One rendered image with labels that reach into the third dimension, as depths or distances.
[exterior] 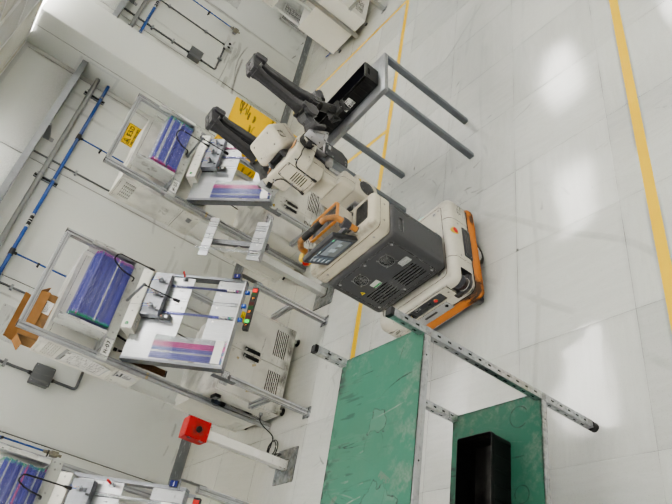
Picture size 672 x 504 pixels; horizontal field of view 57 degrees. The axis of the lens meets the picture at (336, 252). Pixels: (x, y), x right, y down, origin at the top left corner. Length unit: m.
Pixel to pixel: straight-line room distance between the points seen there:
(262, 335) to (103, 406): 1.77
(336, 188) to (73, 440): 3.36
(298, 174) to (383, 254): 0.62
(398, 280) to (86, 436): 3.35
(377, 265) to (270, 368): 1.70
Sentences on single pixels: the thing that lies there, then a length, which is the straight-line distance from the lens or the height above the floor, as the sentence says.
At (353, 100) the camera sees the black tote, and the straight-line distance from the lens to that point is 4.12.
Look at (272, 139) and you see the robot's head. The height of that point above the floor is 1.34.
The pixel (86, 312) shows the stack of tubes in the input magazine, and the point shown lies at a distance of 4.39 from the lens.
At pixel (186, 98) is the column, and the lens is 7.07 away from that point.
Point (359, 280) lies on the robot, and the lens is 3.37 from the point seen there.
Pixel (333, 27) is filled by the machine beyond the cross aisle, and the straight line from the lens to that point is 8.04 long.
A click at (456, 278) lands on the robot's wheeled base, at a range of 3.28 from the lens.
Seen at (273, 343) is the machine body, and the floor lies 0.24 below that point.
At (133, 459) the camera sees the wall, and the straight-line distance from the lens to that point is 5.90.
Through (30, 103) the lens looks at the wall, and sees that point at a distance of 6.96.
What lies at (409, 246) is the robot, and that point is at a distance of 3.17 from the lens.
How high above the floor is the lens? 2.15
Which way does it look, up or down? 25 degrees down
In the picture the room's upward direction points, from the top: 59 degrees counter-clockwise
